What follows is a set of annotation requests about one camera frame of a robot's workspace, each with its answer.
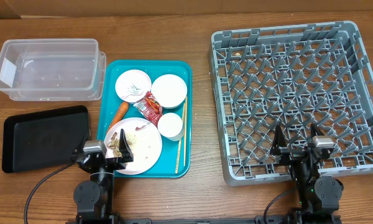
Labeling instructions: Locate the red snack wrapper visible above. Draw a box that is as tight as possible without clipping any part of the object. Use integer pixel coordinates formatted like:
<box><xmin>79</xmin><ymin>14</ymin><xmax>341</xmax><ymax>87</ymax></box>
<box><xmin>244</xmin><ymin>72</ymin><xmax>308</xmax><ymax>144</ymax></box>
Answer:
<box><xmin>134</xmin><ymin>91</ymin><xmax>163</xmax><ymax>126</ymax></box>

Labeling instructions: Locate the white rice pile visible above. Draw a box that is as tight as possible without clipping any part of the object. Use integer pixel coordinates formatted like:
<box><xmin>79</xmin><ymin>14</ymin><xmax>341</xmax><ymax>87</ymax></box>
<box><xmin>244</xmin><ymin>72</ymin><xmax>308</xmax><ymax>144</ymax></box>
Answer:
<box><xmin>125</xmin><ymin>133</ymin><xmax>143</xmax><ymax>154</ymax></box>

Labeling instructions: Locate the grey dishwasher rack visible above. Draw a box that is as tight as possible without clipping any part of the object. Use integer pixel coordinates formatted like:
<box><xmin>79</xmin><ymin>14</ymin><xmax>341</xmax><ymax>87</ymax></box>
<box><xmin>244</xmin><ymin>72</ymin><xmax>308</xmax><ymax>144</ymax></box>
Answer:
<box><xmin>209</xmin><ymin>21</ymin><xmax>373</xmax><ymax>186</ymax></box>

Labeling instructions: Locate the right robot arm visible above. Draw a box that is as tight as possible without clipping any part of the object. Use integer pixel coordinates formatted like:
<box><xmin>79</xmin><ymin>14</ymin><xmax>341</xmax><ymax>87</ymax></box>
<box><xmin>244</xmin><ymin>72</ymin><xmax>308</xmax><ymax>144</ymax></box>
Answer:
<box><xmin>263</xmin><ymin>124</ymin><xmax>344</xmax><ymax>224</ymax></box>

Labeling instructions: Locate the black plastic tray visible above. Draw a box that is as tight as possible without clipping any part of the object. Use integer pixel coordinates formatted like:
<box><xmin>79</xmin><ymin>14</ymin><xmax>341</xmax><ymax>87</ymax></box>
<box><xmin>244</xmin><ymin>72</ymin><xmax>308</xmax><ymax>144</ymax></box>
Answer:
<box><xmin>2</xmin><ymin>105</ymin><xmax>91</xmax><ymax>173</ymax></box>

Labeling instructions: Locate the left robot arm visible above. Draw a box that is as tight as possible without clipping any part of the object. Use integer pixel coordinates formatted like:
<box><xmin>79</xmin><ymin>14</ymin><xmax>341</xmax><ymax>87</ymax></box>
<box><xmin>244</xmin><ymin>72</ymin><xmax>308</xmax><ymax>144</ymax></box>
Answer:
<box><xmin>71</xmin><ymin>130</ymin><xmax>134</xmax><ymax>224</ymax></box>

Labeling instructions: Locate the white bowl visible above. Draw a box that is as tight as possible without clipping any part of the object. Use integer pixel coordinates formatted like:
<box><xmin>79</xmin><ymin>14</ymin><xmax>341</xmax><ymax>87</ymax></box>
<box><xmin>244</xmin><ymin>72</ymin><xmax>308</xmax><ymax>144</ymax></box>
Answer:
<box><xmin>150</xmin><ymin>74</ymin><xmax>187</xmax><ymax>109</ymax></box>

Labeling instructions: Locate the orange carrot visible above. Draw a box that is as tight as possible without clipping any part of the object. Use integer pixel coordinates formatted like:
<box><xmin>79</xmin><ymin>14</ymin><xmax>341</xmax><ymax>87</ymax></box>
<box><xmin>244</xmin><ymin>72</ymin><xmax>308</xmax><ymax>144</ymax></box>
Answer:
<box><xmin>108</xmin><ymin>101</ymin><xmax>129</xmax><ymax>130</ymax></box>

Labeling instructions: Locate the teal serving tray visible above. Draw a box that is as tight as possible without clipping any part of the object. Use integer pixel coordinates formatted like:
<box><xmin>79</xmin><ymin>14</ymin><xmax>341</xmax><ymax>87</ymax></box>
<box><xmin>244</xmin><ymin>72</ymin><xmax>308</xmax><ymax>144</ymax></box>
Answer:
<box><xmin>97</xmin><ymin>60</ymin><xmax>193</xmax><ymax>178</ymax></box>

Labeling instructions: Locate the clear plastic bin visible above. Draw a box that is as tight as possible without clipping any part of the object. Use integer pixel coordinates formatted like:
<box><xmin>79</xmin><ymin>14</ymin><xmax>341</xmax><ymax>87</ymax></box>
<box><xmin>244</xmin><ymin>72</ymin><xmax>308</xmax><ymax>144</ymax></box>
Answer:
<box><xmin>0</xmin><ymin>39</ymin><xmax>106</xmax><ymax>101</ymax></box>

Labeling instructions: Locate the small white cup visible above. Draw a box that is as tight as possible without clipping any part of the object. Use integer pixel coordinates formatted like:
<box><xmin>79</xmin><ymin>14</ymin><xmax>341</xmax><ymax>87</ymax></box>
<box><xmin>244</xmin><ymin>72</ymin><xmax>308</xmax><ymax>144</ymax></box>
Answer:
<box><xmin>157</xmin><ymin>113</ymin><xmax>184</xmax><ymax>141</ymax></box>

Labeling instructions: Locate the wooden chopstick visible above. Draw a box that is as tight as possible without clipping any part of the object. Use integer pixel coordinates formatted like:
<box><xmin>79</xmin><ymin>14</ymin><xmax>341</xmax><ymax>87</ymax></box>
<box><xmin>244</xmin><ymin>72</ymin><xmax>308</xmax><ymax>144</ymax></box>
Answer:
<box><xmin>183</xmin><ymin>96</ymin><xmax>188</xmax><ymax>167</ymax></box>
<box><xmin>175</xmin><ymin>103</ymin><xmax>186</xmax><ymax>174</ymax></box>

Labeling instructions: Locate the peanut pile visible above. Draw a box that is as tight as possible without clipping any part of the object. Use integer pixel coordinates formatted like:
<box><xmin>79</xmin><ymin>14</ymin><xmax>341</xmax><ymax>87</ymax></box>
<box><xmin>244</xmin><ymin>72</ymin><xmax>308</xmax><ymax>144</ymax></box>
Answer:
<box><xmin>107</xmin><ymin>132</ymin><xmax>122</xmax><ymax>157</ymax></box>

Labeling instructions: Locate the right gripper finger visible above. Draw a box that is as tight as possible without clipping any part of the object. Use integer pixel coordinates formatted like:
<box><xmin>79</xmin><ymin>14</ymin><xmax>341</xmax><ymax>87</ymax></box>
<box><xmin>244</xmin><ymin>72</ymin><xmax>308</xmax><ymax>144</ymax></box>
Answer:
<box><xmin>310</xmin><ymin>123</ymin><xmax>324</xmax><ymax>138</ymax></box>
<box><xmin>272</xmin><ymin>124</ymin><xmax>287</xmax><ymax>149</ymax></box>

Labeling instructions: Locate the white tissue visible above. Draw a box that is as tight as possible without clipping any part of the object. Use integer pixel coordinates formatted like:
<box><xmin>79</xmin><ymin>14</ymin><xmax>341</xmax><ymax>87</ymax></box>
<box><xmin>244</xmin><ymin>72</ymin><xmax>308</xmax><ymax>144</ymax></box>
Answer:
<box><xmin>126</xmin><ymin>84</ymin><xmax>144</xmax><ymax>97</ymax></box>

